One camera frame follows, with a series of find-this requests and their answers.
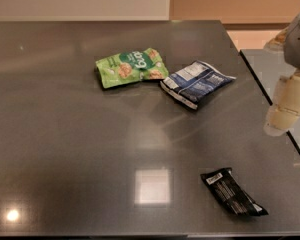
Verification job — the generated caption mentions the grey side table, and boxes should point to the grey side table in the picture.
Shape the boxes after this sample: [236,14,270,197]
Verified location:
[240,49,300,154]

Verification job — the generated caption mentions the black rxbar chocolate wrapper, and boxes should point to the black rxbar chocolate wrapper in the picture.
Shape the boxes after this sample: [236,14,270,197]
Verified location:
[200,167,268,216]

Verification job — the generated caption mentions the blue chip bag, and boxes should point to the blue chip bag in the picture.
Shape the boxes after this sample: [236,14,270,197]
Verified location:
[160,60,235,110]

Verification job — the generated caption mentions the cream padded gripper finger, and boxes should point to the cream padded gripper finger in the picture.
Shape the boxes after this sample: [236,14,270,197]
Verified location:
[264,69,300,136]
[264,29,287,51]

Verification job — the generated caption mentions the green snack bag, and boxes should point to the green snack bag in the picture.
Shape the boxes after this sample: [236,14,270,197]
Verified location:
[96,48,169,89]

